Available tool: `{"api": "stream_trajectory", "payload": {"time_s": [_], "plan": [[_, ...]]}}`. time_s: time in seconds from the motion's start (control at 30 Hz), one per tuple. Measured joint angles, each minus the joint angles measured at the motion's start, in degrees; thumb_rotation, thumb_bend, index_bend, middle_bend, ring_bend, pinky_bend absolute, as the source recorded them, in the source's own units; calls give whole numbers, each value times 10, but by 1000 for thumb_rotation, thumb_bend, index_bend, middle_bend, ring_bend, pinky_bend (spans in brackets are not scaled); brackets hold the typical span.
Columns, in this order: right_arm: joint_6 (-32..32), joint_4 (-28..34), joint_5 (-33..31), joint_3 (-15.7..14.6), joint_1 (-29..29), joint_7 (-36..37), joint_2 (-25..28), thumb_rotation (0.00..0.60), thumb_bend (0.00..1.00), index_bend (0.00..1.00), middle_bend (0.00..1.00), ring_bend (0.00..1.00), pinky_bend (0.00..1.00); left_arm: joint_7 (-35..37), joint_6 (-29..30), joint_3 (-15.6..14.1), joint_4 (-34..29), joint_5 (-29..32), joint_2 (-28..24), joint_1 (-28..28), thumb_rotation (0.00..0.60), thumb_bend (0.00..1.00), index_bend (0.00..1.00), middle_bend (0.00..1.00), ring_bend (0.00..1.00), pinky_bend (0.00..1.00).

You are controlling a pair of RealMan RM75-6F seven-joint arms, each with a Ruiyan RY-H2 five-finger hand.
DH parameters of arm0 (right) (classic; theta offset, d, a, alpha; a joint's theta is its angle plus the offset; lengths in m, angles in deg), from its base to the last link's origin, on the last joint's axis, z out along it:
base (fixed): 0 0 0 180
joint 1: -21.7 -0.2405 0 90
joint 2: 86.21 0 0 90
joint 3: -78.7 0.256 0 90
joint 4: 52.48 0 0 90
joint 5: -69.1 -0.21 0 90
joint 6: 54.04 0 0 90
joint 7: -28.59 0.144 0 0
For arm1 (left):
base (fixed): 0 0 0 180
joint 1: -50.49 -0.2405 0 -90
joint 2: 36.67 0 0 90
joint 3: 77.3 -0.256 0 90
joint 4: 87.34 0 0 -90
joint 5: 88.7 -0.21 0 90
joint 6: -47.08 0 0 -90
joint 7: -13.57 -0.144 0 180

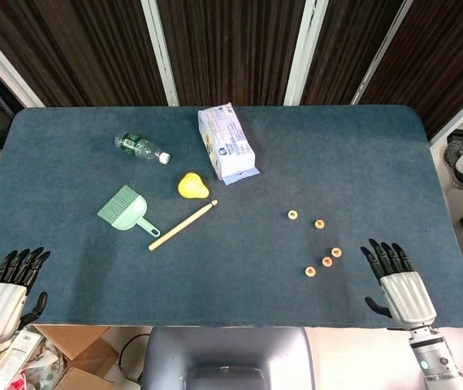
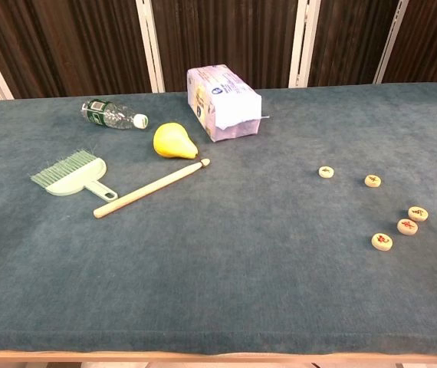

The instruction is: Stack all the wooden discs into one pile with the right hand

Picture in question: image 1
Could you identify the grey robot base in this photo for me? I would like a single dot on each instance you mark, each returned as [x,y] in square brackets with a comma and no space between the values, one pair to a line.
[227,357]

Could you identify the white tissue pack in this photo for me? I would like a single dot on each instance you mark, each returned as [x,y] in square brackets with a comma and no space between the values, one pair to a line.
[227,142]

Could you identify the grey sneaker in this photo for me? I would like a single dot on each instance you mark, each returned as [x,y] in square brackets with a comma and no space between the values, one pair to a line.
[455,162]

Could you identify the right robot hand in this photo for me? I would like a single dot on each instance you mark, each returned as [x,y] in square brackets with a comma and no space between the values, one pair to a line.
[408,296]

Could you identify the green dustpan brush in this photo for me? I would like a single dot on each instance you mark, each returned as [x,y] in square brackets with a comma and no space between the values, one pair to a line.
[134,217]

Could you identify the green mini brush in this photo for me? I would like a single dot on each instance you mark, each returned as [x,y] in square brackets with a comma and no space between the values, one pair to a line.
[113,207]

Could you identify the brown cardboard box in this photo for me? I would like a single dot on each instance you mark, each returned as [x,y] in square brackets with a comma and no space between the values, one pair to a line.
[77,341]

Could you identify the white printed carton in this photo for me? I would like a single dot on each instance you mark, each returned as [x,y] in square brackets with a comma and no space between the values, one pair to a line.
[16,353]

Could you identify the floral patterned bag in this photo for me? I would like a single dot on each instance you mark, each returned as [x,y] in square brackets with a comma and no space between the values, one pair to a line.
[48,365]

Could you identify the blue felt table cover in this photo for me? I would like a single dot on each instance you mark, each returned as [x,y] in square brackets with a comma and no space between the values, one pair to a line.
[231,276]

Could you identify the wooden token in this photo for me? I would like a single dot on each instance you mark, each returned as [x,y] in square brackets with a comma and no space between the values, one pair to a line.
[292,214]
[336,252]
[319,224]
[310,271]
[327,261]

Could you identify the clear plastic water bottle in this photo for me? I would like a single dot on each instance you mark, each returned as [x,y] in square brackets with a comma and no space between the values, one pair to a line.
[138,147]

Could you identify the white aluminium partition post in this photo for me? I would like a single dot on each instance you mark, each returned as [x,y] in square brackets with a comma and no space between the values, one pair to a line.
[6,65]
[459,118]
[305,53]
[159,53]
[381,53]

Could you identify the wooden stick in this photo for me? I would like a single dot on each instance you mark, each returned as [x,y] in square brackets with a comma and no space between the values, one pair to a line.
[183,224]

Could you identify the yellow pear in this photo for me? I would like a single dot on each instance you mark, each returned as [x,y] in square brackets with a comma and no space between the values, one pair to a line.
[191,187]

